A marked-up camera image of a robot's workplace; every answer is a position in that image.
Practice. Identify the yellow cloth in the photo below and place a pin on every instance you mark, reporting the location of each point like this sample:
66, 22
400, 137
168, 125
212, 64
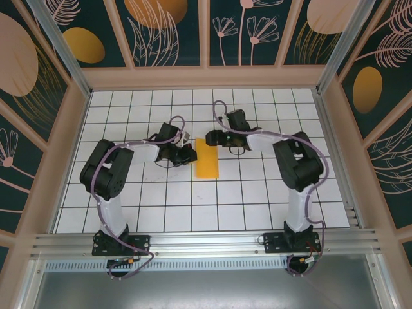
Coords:
206, 161

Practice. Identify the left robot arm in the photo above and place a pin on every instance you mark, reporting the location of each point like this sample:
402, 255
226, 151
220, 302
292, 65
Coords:
112, 212

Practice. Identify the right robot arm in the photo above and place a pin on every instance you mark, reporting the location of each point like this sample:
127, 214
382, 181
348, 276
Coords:
297, 209

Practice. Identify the grey sheet metal panel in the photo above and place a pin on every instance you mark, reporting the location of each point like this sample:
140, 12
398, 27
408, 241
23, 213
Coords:
206, 289

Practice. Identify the long aluminium mounting rail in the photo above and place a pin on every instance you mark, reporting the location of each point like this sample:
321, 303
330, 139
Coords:
206, 241

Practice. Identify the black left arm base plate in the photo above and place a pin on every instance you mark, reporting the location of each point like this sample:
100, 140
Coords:
141, 243

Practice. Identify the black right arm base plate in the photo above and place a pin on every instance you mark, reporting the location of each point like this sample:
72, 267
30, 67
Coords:
273, 243

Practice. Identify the aluminium side rail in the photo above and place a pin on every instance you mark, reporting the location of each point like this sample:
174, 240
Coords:
352, 215

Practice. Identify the aluminium frame post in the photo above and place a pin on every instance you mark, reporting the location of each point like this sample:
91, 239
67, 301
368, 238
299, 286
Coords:
341, 48
64, 54

